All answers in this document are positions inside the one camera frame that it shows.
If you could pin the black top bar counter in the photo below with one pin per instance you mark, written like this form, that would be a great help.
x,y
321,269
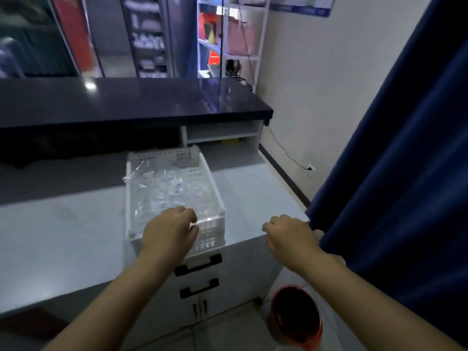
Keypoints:
x,y
128,102

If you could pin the blue-bordered wall poster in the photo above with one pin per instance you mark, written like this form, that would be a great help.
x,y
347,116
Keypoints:
x,y
303,5

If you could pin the black small appliance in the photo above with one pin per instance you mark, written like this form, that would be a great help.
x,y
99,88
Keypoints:
x,y
233,67

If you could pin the wide pink gift bag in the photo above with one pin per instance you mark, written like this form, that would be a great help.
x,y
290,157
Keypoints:
x,y
239,38

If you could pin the person's right forearm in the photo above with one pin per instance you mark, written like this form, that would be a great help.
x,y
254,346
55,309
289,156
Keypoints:
x,y
376,307

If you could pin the pale plastic serving cart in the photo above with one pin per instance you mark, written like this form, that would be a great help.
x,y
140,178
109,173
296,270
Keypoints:
x,y
9,58

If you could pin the stainless steel dish cabinet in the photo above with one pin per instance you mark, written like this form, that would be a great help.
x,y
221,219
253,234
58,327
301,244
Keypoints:
x,y
109,32

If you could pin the red bucket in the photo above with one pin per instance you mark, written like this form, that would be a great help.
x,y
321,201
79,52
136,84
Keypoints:
x,y
214,58

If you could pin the white metal shelf rack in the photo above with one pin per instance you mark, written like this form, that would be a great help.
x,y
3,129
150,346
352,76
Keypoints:
x,y
210,45

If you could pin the teal skirted table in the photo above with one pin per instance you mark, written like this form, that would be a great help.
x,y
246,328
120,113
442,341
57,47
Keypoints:
x,y
44,51

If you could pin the bag of pale round snacks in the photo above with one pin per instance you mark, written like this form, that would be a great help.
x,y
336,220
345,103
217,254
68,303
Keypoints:
x,y
186,193

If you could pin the group of white dishes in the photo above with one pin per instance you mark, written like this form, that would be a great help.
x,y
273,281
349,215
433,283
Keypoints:
x,y
146,40

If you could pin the person's right hand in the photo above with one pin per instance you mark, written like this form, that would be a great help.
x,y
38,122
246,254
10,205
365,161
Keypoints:
x,y
292,241

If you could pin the white wall socket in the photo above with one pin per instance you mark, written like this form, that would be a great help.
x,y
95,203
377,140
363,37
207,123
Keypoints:
x,y
311,168

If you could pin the person's left forearm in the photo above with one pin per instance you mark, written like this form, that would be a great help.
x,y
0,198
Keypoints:
x,y
109,307

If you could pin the red standing banner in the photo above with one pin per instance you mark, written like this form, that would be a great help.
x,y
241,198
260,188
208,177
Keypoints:
x,y
73,29

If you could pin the white perforated plastic basket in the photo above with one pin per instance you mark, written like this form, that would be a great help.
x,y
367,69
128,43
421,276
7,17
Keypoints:
x,y
212,179

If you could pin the person's left hand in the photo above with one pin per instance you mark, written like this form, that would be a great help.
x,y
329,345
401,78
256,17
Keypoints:
x,y
168,237

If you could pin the blue curtain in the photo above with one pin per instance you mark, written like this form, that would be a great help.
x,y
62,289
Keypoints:
x,y
193,40

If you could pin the white base cabinet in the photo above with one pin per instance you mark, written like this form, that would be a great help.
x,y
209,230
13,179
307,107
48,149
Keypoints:
x,y
241,274

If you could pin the red gift box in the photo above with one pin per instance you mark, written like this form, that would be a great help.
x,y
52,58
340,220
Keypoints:
x,y
203,21

